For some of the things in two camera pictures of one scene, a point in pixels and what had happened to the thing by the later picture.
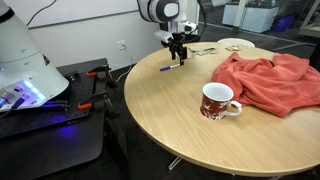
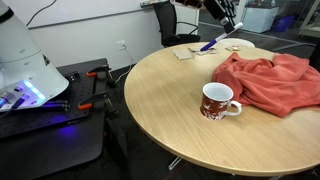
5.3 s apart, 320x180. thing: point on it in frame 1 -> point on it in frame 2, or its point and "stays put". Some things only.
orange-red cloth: x=277 y=88 stays put
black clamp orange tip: x=103 y=72 stays put
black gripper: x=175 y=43 -> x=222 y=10
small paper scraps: x=204 y=51 stays put
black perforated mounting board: x=62 y=109 stays put
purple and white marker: x=169 y=67 -> x=209 y=45
